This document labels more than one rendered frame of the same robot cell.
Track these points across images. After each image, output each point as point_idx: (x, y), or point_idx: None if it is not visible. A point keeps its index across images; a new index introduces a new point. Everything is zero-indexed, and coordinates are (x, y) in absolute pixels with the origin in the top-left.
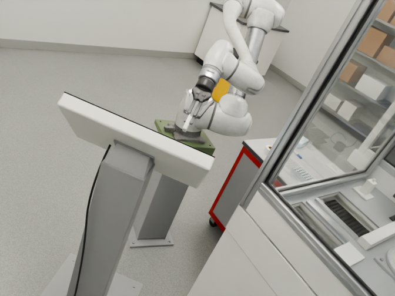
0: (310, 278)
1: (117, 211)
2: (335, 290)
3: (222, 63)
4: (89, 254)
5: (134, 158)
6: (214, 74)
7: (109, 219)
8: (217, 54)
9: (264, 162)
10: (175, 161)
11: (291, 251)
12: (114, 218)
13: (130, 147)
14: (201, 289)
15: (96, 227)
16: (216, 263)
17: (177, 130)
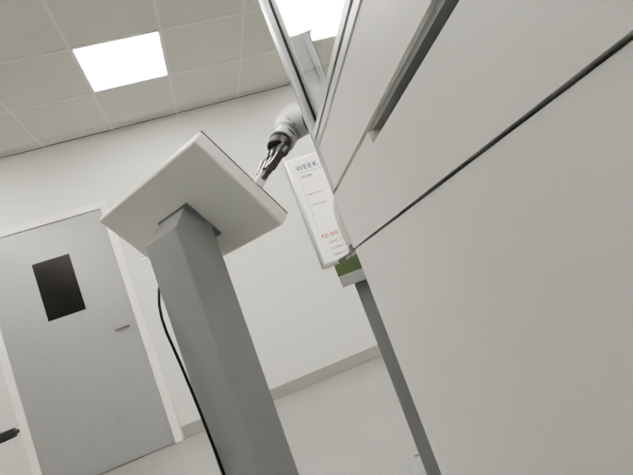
0: (356, 124)
1: (185, 296)
2: (354, 77)
3: (285, 115)
4: (207, 405)
5: (171, 220)
6: (278, 126)
7: (187, 319)
8: (279, 114)
9: (301, 112)
10: (185, 176)
11: (344, 137)
12: (189, 311)
13: (169, 214)
14: (418, 401)
15: (187, 346)
16: (386, 319)
17: (350, 252)
